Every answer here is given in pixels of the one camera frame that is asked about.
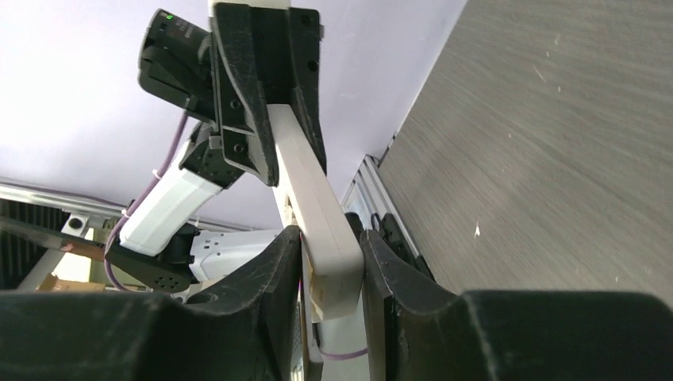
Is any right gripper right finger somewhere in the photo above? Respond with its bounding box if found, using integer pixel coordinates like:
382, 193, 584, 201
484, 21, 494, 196
360, 230, 672, 380

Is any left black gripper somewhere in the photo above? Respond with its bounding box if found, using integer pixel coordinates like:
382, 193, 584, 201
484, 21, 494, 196
210, 2, 327, 187

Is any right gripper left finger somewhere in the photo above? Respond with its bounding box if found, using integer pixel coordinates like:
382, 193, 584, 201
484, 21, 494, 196
1, 225, 302, 380

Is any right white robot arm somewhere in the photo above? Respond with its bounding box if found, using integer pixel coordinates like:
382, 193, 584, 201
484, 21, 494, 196
1, 227, 672, 380

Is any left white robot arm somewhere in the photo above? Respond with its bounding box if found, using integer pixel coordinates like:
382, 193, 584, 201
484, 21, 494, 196
105, 1, 326, 293

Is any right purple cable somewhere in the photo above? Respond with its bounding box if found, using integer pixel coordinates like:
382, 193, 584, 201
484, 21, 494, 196
318, 347, 369, 363

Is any purple cable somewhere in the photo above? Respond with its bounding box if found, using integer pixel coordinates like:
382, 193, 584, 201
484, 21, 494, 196
102, 112, 190, 294
318, 347, 369, 363

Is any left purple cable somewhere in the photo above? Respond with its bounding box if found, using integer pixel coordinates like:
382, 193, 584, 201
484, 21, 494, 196
102, 112, 190, 294

